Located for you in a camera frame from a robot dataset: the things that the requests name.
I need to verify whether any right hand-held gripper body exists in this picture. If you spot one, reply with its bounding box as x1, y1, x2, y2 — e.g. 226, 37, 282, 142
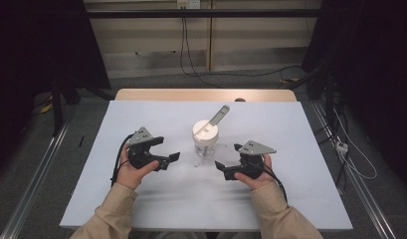
238, 139, 278, 179

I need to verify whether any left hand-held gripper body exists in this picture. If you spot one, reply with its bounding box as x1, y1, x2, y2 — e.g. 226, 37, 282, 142
126, 126, 161, 172

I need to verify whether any clear cup with white lid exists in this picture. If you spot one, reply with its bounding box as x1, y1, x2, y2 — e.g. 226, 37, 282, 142
191, 105, 231, 158

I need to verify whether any person's right hand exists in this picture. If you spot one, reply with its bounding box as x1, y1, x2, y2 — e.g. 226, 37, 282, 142
233, 154, 276, 191

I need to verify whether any person's left hand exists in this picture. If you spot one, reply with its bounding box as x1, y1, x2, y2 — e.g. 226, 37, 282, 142
115, 144, 161, 191

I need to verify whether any wooden table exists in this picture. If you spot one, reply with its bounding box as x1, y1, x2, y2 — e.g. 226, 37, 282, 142
114, 88, 298, 103

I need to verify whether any white power strip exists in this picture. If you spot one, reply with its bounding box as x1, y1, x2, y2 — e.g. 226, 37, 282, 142
335, 140, 349, 155

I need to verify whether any black metal stand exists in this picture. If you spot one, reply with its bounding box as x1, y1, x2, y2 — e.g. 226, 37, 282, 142
51, 73, 115, 137

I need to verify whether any black horizontal bar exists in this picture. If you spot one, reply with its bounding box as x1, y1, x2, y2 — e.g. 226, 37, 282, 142
85, 8, 324, 19

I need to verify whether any dark curtain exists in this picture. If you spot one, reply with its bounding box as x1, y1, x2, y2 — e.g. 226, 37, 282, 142
0, 0, 110, 177
302, 0, 407, 190

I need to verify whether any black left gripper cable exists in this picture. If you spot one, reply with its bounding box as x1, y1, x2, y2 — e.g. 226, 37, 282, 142
110, 133, 134, 187

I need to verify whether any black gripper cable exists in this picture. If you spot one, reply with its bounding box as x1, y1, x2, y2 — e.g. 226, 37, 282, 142
110, 133, 134, 187
262, 163, 289, 204

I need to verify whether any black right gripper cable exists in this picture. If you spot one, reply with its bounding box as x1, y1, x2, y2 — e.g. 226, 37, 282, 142
262, 163, 289, 204

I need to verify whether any black wall cable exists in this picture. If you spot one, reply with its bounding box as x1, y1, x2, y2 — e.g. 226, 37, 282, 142
183, 8, 304, 78
179, 8, 222, 89

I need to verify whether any white floor cable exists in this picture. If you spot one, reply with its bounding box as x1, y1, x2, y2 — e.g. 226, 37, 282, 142
331, 108, 378, 180

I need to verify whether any metal floor rail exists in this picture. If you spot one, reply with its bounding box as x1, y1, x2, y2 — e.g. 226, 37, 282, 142
0, 120, 71, 239
311, 101, 396, 239

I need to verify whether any white wall socket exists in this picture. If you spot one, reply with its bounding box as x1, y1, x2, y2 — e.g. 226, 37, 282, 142
176, 0, 201, 10

